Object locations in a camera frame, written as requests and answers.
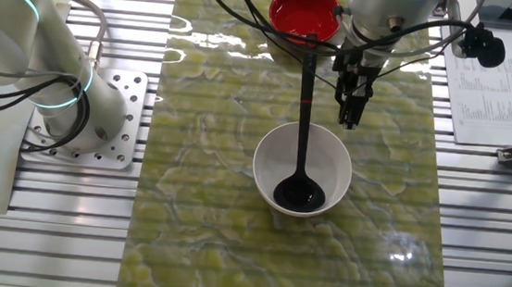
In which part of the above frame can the black round knob fitting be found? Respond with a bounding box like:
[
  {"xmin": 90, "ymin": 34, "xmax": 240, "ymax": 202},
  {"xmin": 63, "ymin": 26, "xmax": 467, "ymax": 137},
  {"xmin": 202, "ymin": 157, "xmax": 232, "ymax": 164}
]
[{"xmin": 457, "ymin": 20, "xmax": 509, "ymax": 70}]

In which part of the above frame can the grey conduit cable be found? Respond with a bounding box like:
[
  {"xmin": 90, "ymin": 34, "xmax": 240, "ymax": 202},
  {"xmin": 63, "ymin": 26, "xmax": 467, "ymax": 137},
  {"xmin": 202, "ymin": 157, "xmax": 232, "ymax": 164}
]
[{"xmin": 56, "ymin": 0, "xmax": 110, "ymax": 70}]

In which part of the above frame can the red bowl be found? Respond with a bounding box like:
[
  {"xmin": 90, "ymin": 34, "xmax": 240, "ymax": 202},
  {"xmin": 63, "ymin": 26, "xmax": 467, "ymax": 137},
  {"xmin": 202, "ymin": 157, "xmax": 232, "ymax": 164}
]
[{"xmin": 266, "ymin": 0, "xmax": 344, "ymax": 49}]

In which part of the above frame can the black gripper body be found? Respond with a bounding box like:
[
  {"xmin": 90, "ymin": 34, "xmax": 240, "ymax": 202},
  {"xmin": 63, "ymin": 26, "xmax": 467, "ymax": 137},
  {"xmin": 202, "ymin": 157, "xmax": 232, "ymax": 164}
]
[{"xmin": 330, "ymin": 43, "xmax": 386, "ymax": 94}]

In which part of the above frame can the printed table paper sheet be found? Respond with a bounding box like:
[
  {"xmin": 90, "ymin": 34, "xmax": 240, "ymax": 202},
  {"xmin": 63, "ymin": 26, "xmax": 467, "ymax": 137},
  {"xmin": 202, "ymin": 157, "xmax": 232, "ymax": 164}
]
[{"xmin": 432, "ymin": 22, "xmax": 512, "ymax": 149}]

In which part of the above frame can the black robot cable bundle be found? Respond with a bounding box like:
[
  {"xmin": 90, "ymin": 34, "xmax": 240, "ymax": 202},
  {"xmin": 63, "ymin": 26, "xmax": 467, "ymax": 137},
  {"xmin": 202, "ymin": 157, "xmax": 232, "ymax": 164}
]
[{"xmin": 0, "ymin": 0, "xmax": 483, "ymax": 191}]

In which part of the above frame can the black ladle with red accents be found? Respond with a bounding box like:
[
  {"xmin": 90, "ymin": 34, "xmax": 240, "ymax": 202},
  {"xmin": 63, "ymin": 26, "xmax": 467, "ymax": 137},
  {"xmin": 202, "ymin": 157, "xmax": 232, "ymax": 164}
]
[{"xmin": 270, "ymin": 30, "xmax": 341, "ymax": 216}]

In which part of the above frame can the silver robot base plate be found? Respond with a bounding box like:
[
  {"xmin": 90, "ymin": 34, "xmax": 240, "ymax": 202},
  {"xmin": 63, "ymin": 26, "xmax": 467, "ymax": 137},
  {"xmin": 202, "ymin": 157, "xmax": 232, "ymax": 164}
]
[{"xmin": 19, "ymin": 60, "xmax": 151, "ymax": 172}]

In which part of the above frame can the green marble pattern mat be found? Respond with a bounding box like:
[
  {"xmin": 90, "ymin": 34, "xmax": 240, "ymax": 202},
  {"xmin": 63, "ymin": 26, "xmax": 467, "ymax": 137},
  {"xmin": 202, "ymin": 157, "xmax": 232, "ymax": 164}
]
[{"xmin": 115, "ymin": 0, "xmax": 477, "ymax": 287}]

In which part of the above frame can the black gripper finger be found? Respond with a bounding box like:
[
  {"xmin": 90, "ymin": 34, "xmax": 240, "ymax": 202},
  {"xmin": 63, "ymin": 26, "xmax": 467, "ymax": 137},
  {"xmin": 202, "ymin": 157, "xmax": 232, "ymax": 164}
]
[
  {"xmin": 331, "ymin": 79, "xmax": 356, "ymax": 126},
  {"xmin": 345, "ymin": 86, "xmax": 373, "ymax": 132}
]

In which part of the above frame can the white bowl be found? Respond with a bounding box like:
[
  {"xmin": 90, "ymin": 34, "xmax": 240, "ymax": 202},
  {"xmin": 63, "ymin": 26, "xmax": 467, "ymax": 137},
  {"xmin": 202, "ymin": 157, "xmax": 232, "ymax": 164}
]
[{"xmin": 248, "ymin": 118, "xmax": 356, "ymax": 222}]

